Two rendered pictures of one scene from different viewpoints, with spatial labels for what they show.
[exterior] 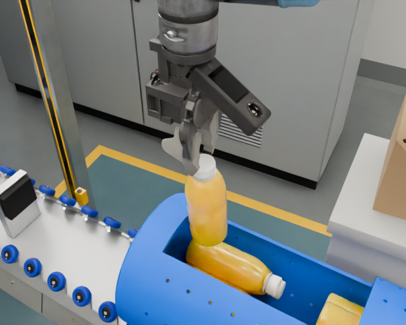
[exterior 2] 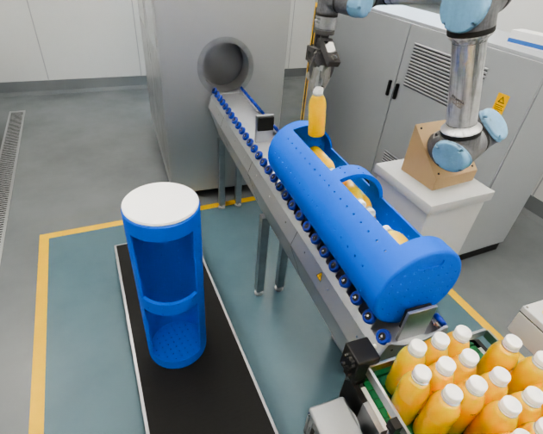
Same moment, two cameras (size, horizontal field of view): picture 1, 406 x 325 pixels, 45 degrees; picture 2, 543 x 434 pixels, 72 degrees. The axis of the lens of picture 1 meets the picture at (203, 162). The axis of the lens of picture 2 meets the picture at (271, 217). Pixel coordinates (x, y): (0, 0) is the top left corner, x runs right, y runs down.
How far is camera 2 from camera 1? 1.02 m
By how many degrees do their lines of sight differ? 28
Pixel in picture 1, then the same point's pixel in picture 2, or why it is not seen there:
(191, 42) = (321, 24)
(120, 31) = (378, 115)
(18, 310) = (247, 222)
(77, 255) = not seen: hidden behind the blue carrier
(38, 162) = not seen: hidden behind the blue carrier
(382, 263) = (392, 196)
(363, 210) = (396, 167)
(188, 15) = (321, 13)
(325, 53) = (488, 158)
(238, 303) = (304, 150)
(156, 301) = (280, 145)
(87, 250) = not seen: hidden behind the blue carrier
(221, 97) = (324, 48)
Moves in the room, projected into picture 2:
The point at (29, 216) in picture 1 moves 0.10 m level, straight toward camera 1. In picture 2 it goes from (266, 138) to (263, 145)
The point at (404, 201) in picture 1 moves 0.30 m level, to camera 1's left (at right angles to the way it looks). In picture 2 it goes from (414, 164) to (346, 139)
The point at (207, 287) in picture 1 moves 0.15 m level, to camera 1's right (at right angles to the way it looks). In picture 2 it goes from (298, 143) to (331, 157)
